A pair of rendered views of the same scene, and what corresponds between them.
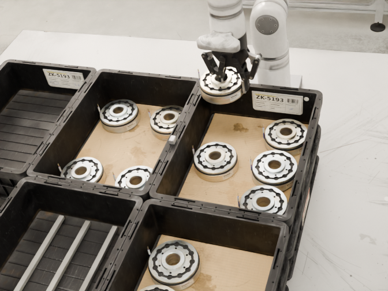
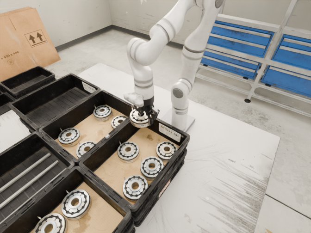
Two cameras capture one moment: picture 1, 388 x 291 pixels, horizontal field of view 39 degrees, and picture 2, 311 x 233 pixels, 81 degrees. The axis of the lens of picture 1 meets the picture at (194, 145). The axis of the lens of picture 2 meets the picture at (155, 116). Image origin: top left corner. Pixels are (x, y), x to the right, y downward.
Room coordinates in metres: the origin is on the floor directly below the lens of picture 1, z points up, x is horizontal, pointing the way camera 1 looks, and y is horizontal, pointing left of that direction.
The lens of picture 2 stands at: (0.45, -0.26, 1.58)
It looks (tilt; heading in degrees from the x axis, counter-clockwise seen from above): 45 degrees down; 11
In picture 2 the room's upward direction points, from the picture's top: straight up
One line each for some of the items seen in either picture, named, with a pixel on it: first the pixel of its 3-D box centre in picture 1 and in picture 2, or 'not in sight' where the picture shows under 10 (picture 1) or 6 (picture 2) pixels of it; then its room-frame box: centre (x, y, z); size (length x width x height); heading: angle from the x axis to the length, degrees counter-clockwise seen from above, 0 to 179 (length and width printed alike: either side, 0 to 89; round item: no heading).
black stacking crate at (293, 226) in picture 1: (243, 159); (139, 156); (0.88, -0.11, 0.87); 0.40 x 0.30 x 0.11; 155
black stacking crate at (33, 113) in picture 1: (22, 127); (60, 104); (1.14, 0.44, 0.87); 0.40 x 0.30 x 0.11; 155
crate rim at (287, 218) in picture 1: (241, 144); (138, 150); (0.88, -0.11, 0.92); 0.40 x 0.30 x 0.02; 155
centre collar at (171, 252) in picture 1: (172, 260); (75, 202); (0.64, 0.08, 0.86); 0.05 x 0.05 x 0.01
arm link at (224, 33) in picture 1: (223, 23); (140, 89); (0.98, -0.10, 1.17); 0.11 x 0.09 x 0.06; 151
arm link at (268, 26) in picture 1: (269, 28); (181, 94); (1.23, -0.25, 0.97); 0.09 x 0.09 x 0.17; 70
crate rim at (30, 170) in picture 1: (120, 127); (92, 120); (1.01, 0.17, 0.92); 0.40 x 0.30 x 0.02; 155
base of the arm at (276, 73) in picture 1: (273, 75); (179, 115); (1.23, -0.26, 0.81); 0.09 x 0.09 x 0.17; 72
